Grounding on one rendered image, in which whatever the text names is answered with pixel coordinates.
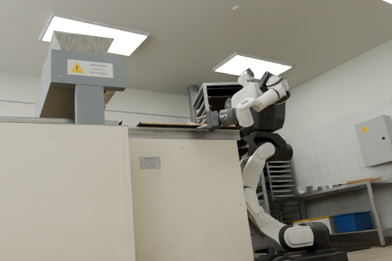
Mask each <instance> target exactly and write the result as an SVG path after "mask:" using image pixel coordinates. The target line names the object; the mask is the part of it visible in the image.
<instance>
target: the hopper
mask: <svg viewBox="0 0 392 261"><path fill-rule="evenodd" d="M113 41H114V38H110V37H101V36H92V35H87V34H79V33H70V32H65V31H56V30H53V33H52V36H51V41H50V45H49V48H48V51H47V56H46V59H45V63H44V67H43V71H42V74H41V78H40V79H41V80H42V79H43V76H44V71H45V69H46V65H47V61H48V57H49V54H50V51H51V49H55V50H66V51H75V52H85V53H91V54H102V55H106V54H107V52H108V50H109V48H110V46H111V45H112V43H113Z"/></svg>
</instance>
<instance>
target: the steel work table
mask: <svg viewBox="0 0 392 261"><path fill-rule="evenodd" d="M375 178H381V179H378V180H368V181H363V182H358V183H354V184H349V185H344V186H339V187H336V188H330V189H325V190H322V191H320V190H316V191H313V192H312V193H306V194H302V195H297V196H292V197H287V198H284V199H278V200H274V203H276V206H277V211H278V217H279V222H280V223H283V222H282V216H281V209H280V205H279V203H283V202H301V206H302V212H303V218H304V220H307V217H306V211H305V205H304V201H306V200H312V199H317V198H321V197H326V196H332V195H338V194H342V193H347V192H353V191H359V190H362V189H368V192H369V197H370V201H371V204H372V209H373V214H374V218H375V221H376V225H377V229H371V230H363V231H353V232H342V233H335V234H330V235H339V234H351V233H357V232H369V231H378V233H379V238H380V242H381V245H382V247H386V244H385V241H384V236H383V232H382V230H389V229H392V227H388V228H381V225H380V220H379V215H378V212H377V208H376V204H375V199H374V196H373V192H372V188H374V187H377V186H383V185H389V184H392V174H389V175H384V176H380V177H375ZM375 178H373V179H375Z"/></svg>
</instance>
